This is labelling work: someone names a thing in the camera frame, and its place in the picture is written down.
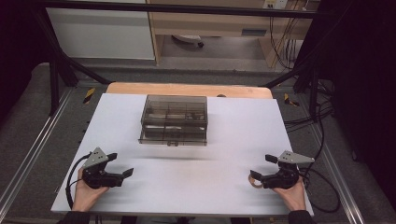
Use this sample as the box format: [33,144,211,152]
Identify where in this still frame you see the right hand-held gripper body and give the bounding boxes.
[262,150,316,189]

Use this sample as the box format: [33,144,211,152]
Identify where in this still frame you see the black floor cables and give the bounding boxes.
[283,78,335,133]

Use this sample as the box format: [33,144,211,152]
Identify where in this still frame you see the wooden table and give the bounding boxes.
[105,81,275,100]

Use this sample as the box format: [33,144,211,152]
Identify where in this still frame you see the black metal frame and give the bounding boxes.
[32,0,335,122]

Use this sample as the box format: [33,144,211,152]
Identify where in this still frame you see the smoky transparent drawer box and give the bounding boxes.
[137,94,209,147]

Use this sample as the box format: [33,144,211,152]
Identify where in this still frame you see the person's right hand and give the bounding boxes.
[272,176,307,213]

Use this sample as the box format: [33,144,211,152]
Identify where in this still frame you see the hanging black cables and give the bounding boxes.
[268,15,301,71]

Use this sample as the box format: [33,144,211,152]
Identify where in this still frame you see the person's left hand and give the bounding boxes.
[71,167,110,213]

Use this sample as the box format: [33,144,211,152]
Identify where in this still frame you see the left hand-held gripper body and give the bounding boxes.
[81,147,125,189]

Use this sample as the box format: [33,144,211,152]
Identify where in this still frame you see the aluminium rail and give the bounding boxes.
[0,88,75,216]
[310,123,366,224]

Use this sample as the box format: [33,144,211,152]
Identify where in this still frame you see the white cabinet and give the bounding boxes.
[46,0,156,61]

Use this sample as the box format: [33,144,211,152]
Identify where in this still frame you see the white power strip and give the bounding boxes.
[262,0,290,10]

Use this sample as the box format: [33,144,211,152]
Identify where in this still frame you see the tan tape ring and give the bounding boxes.
[247,174,264,189]

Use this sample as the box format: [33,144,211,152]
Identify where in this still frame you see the white table board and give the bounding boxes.
[50,92,315,217]

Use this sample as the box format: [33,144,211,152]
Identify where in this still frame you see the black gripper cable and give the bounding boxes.
[298,167,342,215]
[64,153,92,210]

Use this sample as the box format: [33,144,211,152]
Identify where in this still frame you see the white and black device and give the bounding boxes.
[171,34,205,49]

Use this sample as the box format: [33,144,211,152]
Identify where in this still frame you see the black curtain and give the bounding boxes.
[0,0,52,125]
[303,0,396,206]

